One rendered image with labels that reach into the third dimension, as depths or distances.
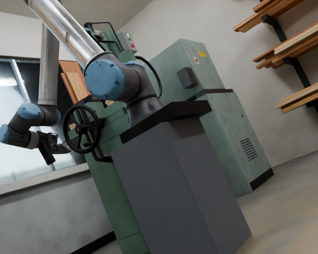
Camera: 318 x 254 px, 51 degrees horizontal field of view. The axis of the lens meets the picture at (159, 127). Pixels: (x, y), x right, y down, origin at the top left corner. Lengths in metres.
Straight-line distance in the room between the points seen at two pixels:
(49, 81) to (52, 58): 0.11
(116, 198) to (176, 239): 0.87
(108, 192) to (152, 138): 0.94
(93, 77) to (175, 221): 0.62
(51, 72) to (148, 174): 0.72
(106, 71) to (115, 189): 1.02
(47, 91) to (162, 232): 0.86
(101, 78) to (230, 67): 3.15
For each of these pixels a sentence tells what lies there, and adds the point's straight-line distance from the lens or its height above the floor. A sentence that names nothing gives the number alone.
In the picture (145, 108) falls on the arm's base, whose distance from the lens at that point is 1.40.
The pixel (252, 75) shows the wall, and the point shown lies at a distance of 4.21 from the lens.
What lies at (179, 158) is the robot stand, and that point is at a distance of 1.25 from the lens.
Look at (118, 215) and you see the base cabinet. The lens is 2.16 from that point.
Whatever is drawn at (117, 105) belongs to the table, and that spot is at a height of 0.87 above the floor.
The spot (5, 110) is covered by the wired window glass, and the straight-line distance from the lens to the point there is 3.57.
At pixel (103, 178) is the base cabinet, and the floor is 0.51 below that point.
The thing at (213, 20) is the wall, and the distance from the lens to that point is 4.48.
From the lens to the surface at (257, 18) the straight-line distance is 3.81.
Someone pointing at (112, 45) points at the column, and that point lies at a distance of 2.52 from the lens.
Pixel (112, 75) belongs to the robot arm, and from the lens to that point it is 1.27.
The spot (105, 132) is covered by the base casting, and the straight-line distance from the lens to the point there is 2.11.
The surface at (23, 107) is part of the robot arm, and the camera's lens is 1.61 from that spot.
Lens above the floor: 0.34
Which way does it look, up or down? 9 degrees up
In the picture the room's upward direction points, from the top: 23 degrees counter-clockwise
